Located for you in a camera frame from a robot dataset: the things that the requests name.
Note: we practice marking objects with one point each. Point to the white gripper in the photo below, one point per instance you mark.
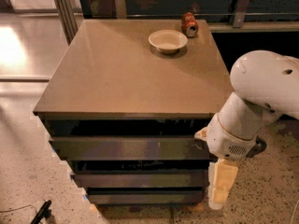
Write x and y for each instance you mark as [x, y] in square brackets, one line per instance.
[228, 141]

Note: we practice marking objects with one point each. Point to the drawer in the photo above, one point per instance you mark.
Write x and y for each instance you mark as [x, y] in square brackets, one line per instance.
[130, 148]
[149, 197]
[147, 179]

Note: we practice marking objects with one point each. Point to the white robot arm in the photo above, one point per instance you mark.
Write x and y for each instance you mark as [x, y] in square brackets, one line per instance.
[266, 87]

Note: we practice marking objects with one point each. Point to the grey drawer cabinet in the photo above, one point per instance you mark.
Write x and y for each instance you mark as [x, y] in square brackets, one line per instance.
[112, 82]

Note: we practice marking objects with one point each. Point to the white bowl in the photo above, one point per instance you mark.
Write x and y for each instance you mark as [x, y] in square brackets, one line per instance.
[168, 41]

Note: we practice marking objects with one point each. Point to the red soda can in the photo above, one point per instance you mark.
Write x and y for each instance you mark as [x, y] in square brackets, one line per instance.
[189, 25]

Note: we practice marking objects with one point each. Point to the metal railing post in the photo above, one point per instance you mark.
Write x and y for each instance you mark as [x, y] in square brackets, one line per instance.
[67, 18]

